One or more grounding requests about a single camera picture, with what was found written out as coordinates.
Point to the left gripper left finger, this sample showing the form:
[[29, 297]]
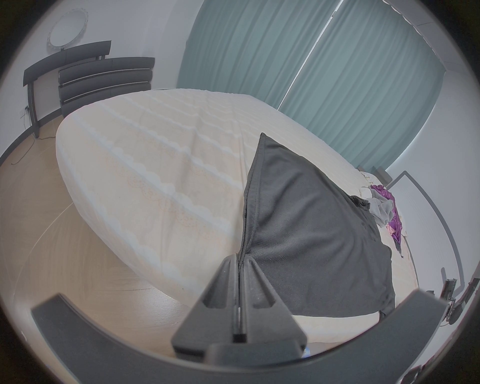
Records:
[[195, 330]]

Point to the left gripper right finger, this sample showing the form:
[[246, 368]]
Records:
[[281, 326]]

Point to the black T-shirt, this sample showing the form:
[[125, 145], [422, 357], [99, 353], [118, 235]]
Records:
[[307, 232]]

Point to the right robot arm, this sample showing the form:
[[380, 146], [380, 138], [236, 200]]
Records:
[[455, 311]]

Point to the bed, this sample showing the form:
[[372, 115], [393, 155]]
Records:
[[150, 157]]

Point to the purple satin garment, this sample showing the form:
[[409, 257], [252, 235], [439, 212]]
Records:
[[395, 225]]

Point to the white printed pillow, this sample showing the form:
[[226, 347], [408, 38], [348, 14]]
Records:
[[365, 183]]

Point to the blue-green curtain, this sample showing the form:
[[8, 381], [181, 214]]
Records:
[[367, 93], [243, 48]]

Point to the black chest of drawers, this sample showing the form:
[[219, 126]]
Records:
[[105, 82]]

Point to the black dressing table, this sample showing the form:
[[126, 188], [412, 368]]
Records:
[[56, 62]]

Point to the round white mirror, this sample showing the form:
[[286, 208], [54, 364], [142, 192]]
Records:
[[67, 30]]

